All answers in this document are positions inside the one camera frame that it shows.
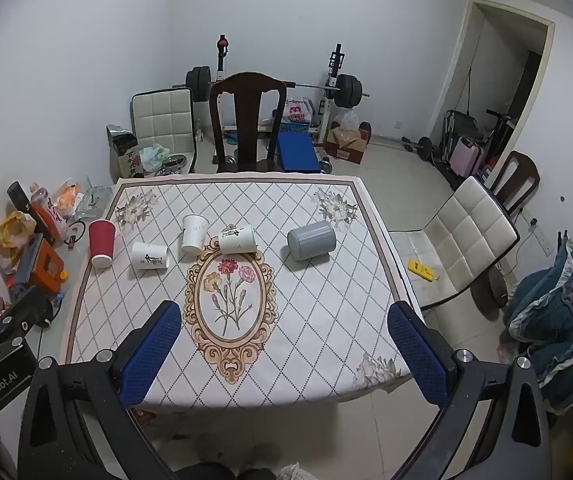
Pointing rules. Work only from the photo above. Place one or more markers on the black cylinder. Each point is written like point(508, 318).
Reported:
point(18, 195)

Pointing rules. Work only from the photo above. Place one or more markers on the clear plastic bag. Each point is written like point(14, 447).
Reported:
point(350, 120)

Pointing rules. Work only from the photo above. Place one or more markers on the pink suitcase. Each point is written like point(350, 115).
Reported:
point(466, 157)

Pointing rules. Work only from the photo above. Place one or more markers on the metal bowl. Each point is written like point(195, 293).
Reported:
point(174, 164)

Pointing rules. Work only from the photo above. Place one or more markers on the floral diamond-pattern tablecloth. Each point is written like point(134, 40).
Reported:
point(306, 310)

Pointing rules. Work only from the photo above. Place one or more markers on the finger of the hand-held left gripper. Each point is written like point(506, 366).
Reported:
point(24, 312)

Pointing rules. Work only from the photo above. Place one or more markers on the grey folding cart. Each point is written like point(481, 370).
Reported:
point(458, 125)

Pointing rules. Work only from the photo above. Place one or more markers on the black barbell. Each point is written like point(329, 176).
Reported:
point(199, 85)

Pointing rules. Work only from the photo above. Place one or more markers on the red carton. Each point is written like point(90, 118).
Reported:
point(49, 215)

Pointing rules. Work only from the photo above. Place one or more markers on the white paper cup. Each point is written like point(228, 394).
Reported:
point(149, 256)
point(236, 240)
point(194, 232)

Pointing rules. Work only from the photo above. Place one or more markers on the yellow tool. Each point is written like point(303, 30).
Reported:
point(421, 270)

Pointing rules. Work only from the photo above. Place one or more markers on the blue bench pad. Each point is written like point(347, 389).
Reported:
point(296, 152)

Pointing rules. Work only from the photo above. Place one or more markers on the brown printed paper bag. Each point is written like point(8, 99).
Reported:
point(124, 157)

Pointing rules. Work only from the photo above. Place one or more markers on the grey cup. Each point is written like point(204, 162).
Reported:
point(311, 240)

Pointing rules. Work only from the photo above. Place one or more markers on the cardboard box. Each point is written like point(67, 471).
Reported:
point(346, 149)

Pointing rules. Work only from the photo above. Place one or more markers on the white padded chair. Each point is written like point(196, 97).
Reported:
point(161, 115)
point(471, 230)

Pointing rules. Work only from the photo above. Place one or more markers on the white power strip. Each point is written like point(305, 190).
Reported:
point(541, 235)

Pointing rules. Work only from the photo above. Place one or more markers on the yellow plastic bag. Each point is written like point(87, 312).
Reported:
point(11, 237)

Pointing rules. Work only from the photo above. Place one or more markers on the white squat rack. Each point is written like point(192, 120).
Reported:
point(334, 82)

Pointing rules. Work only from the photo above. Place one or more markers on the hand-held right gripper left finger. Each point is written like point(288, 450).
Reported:
point(151, 355)

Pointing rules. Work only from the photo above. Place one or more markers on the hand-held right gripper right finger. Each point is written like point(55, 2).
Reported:
point(416, 355)

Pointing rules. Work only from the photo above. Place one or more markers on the red paper cup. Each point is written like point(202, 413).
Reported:
point(101, 240)

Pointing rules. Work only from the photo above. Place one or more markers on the black dumbbell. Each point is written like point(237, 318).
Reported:
point(424, 146)

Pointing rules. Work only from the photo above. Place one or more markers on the red and white plastic bag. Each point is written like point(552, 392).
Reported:
point(297, 112)

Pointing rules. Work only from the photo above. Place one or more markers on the denim clothes pile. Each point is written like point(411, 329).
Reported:
point(556, 320)

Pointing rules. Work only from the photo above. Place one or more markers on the white door frame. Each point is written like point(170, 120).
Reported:
point(466, 25)

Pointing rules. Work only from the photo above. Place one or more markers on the green plastic bag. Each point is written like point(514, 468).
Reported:
point(154, 157)

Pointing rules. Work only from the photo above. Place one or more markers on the dark wooden chair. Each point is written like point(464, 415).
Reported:
point(246, 110)
point(528, 180)

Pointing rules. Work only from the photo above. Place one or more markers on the black scooter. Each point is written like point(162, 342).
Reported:
point(501, 125)

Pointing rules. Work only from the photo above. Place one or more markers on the orange box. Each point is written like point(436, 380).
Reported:
point(46, 267)

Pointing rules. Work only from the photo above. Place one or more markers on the orange and white plastic bag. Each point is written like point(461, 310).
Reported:
point(69, 199)

